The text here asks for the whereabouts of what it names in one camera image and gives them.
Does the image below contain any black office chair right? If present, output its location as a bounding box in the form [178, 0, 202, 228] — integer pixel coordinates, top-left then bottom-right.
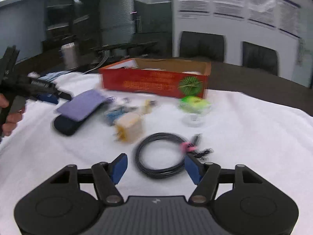
[241, 41, 279, 76]

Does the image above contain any person left hand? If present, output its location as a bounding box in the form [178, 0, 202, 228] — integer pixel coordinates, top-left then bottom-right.
[1, 94, 25, 136]

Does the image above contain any yellow white plug adapter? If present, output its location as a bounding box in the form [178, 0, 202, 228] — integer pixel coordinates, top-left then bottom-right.
[114, 112, 143, 143]

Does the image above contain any green tissue pack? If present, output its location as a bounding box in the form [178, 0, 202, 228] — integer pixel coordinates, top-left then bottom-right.
[179, 96, 211, 114]

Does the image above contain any steel thermos jug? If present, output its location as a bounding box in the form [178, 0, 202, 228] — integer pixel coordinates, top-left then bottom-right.
[61, 42, 78, 70]

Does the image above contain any blue snack packet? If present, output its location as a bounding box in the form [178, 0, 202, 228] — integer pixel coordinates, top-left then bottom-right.
[104, 106, 138, 126]

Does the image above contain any white round tape roll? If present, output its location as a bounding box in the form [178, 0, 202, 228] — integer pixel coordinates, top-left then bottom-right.
[183, 114, 205, 127]

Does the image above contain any purple knit pouch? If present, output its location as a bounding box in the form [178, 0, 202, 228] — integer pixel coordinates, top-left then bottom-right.
[56, 89, 112, 122]

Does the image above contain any black cable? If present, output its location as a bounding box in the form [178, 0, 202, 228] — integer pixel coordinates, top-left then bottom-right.
[135, 132, 215, 179]

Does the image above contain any white fluffy towel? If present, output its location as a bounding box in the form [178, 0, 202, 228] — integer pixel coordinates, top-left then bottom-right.
[0, 71, 313, 235]

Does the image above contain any dark navy case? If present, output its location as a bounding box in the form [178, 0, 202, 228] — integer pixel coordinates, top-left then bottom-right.
[53, 115, 84, 136]

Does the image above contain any black office chair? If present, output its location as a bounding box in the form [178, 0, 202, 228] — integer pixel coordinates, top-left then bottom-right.
[179, 31, 226, 62]
[241, 41, 279, 76]

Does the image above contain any black office chair middle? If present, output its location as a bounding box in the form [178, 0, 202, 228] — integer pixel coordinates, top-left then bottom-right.
[179, 31, 226, 62]

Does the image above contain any red cardboard box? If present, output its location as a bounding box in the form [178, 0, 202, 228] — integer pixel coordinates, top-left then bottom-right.
[99, 58, 211, 98]

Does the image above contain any light blue cloth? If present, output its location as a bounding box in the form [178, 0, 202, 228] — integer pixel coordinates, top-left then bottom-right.
[39, 70, 69, 82]

